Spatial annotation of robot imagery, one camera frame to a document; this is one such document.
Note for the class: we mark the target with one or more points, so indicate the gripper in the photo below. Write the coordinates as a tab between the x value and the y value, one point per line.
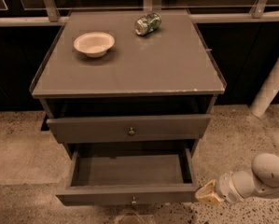
225	186

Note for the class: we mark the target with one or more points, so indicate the grey drawer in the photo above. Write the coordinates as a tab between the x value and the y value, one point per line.
130	173
129	128

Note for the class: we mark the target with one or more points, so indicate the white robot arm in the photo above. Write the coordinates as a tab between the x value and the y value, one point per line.
260	180

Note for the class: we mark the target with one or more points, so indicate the grey drawer cabinet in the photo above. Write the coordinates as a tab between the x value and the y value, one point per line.
168	72

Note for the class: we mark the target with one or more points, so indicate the grey top drawer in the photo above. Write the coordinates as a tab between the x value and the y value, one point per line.
129	128

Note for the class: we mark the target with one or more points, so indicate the green crushed soda can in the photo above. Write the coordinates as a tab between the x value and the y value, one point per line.
147	24

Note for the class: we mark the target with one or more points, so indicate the white paper bowl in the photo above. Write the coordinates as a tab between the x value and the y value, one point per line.
95	44

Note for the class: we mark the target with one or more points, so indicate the white diagonal support post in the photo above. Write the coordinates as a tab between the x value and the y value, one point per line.
267	92

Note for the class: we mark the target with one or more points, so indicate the metal railing frame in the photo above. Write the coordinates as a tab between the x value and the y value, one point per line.
53	12

